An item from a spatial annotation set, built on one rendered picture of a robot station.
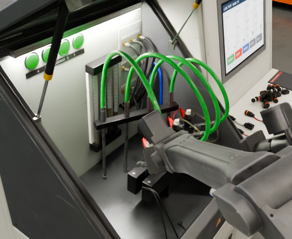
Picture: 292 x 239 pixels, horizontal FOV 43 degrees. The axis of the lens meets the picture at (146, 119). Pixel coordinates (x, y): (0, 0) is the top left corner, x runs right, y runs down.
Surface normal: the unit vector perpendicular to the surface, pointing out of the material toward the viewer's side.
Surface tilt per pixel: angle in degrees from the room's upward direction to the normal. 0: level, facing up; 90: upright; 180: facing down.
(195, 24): 90
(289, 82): 0
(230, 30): 76
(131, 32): 90
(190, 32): 90
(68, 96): 90
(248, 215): 40
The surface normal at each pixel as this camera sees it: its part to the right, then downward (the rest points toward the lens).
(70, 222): -0.59, 0.44
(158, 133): 0.08, -0.18
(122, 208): 0.04, -0.82
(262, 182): -0.29, -0.73
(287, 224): -0.12, -0.55
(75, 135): 0.80, 0.37
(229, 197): -0.47, -0.87
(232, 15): 0.79, 0.17
